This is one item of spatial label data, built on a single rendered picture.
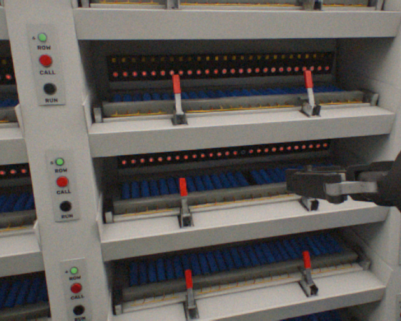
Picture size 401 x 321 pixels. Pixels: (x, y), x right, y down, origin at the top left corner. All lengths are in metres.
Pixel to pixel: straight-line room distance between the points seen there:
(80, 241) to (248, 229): 0.31
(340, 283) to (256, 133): 0.42
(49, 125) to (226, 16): 0.35
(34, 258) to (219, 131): 0.39
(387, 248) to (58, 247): 0.68
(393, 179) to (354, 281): 0.59
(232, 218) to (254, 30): 0.36
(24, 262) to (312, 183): 0.50
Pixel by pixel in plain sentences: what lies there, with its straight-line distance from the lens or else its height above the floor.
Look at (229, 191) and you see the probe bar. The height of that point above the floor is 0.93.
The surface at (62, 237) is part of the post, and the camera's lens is 0.60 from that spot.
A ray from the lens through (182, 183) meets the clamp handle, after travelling 0.59.
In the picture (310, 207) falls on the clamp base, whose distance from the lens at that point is 0.67.
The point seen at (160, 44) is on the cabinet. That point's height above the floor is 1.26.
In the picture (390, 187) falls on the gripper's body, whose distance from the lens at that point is 0.27.
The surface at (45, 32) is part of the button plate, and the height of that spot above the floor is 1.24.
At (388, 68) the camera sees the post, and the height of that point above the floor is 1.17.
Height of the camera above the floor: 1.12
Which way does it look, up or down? 10 degrees down
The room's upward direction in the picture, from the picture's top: 3 degrees counter-clockwise
